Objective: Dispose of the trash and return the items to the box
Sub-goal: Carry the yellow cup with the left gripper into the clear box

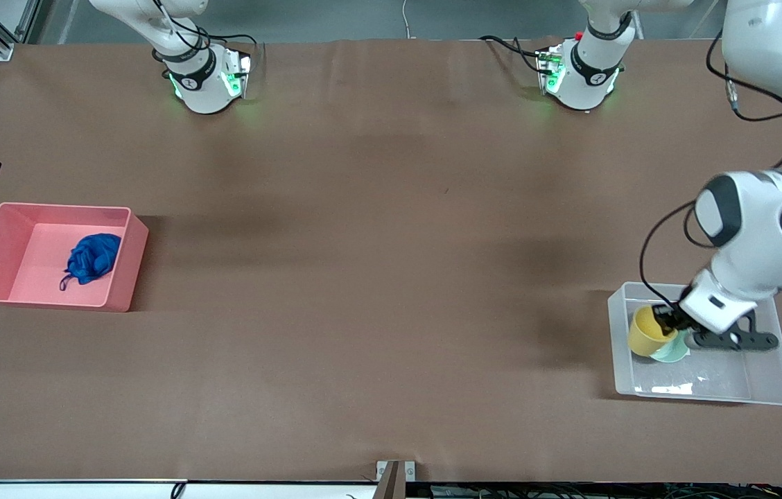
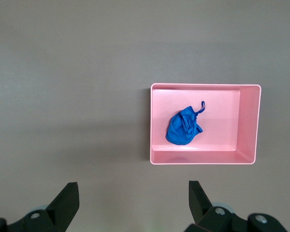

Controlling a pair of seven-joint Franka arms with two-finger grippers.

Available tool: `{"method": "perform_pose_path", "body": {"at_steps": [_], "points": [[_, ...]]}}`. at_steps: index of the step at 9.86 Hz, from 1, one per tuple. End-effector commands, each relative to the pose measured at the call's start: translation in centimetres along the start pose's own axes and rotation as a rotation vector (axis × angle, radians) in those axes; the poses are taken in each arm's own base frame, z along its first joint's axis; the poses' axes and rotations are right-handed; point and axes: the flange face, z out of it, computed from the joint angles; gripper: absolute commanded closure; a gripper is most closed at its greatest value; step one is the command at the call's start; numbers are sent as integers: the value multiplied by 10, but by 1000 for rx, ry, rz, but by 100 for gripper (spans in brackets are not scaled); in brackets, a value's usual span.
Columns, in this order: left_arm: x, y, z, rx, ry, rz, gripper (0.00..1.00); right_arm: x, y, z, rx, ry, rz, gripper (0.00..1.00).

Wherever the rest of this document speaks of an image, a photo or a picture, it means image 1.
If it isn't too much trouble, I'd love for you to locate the mint green bowl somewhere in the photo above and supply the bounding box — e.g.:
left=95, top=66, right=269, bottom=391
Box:
left=649, top=331, right=692, bottom=364

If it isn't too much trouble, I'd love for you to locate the yellow plastic cup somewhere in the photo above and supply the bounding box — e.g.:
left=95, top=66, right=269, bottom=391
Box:
left=627, top=305, right=680, bottom=358

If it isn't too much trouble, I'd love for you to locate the blue cloth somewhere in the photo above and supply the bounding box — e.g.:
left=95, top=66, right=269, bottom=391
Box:
left=60, top=233, right=123, bottom=292

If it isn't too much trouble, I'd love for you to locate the clear plastic storage box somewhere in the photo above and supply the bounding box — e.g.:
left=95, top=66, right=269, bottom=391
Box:
left=607, top=281, right=782, bottom=407

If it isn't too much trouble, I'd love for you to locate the pink plastic bin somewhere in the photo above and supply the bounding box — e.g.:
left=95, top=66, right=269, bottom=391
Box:
left=0, top=202, right=150, bottom=313

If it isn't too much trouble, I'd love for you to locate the brown table cover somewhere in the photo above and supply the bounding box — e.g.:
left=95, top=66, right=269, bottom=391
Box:
left=0, top=38, right=782, bottom=484

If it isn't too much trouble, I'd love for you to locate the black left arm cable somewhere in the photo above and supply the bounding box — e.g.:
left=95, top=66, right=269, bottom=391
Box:
left=638, top=31, right=782, bottom=311

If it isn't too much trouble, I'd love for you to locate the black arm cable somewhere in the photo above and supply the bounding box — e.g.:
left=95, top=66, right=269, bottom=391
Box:
left=150, top=0, right=210, bottom=58
left=638, top=31, right=782, bottom=311

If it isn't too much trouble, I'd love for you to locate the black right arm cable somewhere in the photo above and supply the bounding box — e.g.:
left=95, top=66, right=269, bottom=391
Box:
left=150, top=0, right=210, bottom=58

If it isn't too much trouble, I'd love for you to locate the black right base cable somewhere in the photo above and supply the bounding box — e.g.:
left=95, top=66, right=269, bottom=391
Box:
left=207, top=32, right=267, bottom=77

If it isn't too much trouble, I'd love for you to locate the black base cable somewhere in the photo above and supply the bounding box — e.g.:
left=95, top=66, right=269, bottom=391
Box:
left=207, top=32, right=267, bottom=77
left=479, top=35, right=559, bottom=74

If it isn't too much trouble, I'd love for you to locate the black left base cable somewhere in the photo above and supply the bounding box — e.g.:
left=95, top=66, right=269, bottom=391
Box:
left=479, top=35, right=559, bottom=74

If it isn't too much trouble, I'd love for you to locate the metal table edge bracket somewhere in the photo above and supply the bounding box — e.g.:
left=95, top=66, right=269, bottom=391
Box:
left=376, top=460, right=417, bottom=499

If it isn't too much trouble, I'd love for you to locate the white table edge rail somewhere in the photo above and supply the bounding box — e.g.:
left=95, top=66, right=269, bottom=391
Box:
left=0, top=480, right=379, bottom=499

